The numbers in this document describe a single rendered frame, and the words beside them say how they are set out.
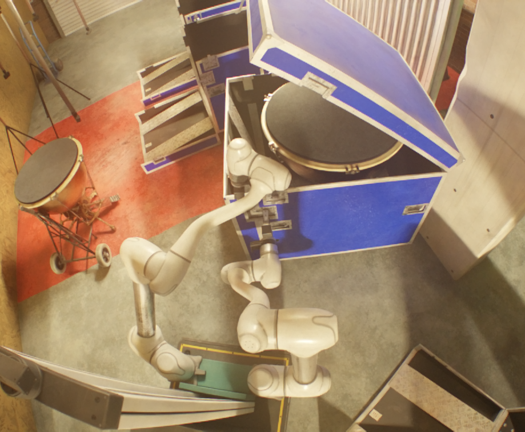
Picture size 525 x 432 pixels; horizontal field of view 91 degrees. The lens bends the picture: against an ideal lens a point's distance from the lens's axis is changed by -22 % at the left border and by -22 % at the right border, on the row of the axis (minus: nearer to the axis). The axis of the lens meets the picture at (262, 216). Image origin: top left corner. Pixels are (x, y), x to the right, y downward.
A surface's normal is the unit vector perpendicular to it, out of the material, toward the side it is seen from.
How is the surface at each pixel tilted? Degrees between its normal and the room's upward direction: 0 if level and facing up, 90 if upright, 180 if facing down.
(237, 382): 0
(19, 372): 29
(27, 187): 0
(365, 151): 0
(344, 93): 90
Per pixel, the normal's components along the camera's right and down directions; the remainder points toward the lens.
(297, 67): 0.06, 0.84
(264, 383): -0.27, -0.56
